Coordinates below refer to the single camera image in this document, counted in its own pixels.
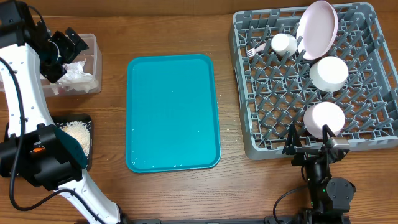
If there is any grey dishwasher rack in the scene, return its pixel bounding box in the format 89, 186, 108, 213
229, 2, 397, 160

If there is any white bowl with rice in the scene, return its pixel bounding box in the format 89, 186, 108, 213
309, 56, 349, 92

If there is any white paper cup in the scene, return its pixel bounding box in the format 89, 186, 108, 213
271, 34, 297, 57

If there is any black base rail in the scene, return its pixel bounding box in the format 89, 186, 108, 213
121, 216, 351, 224

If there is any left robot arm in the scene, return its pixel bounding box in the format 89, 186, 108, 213
1, 1, 128, 223

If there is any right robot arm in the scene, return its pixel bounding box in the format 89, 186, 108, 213
282, 124, 356, 223

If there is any clear plastic bin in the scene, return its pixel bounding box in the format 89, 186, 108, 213
0, 33, 103, 98

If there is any orange carrot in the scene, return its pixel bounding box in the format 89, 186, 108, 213
33, 147, 45, 153

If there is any rice and peanut pile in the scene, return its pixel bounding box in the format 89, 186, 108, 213
60, 121, 91, 156

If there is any small white tissue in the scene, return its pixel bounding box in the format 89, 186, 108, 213
40, 73, 100, 96

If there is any white plastic fork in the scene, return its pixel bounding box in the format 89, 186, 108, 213
246, 43, 266, 57

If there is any teal serving tray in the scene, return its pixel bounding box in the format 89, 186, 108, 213
125, 54, 221, 174

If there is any white round plate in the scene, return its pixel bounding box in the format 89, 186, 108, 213
296, 1, 338, 60

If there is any black plastic tray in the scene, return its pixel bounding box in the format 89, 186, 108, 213
2, 113, 94, 172

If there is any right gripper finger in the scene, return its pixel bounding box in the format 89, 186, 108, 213
282, 124, 302, 156
322, 124, 336, 148

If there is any pink bowl with peanuts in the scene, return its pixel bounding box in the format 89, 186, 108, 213
303, 102, 345, 139

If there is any large white tissue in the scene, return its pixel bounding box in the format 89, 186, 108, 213
63, 60, 93, 83

